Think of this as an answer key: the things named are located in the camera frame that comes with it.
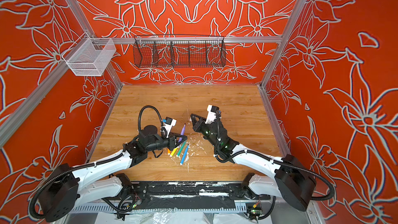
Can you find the black wire basket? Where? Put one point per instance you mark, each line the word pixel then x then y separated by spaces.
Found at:
pixel 181 51

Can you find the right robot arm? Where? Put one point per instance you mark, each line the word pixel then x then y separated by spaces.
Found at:
pixel 282 177

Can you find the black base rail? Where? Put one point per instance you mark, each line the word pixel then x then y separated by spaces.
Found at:
pixel 190 195

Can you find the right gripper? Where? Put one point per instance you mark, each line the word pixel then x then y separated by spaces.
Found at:
pixel 200 125

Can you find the green highlighter pen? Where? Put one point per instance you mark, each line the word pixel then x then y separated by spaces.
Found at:
pixel 181 148

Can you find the purple highlighter pen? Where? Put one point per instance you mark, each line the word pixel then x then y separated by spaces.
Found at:
pixel 182 133

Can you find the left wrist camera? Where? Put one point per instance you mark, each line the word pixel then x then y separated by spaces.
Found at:
pixel 166 126

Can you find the white mesh basket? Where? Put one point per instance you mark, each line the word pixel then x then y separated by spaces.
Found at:
pixel 89 56

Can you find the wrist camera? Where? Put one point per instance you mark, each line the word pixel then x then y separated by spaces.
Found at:
pixel 212 114
pixel 166 126

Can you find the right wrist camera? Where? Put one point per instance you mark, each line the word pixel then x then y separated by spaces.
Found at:
pixel 212 114

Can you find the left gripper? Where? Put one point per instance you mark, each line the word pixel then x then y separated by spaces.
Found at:
pixel 172 141

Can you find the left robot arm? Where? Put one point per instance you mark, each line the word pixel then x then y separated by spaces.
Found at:
pixel 68 187

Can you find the blue highlighter pen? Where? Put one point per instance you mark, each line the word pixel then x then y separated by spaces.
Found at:
pixel 184 155

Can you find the yellow highlighter pen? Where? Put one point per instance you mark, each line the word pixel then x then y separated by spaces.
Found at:
pixel 174 151

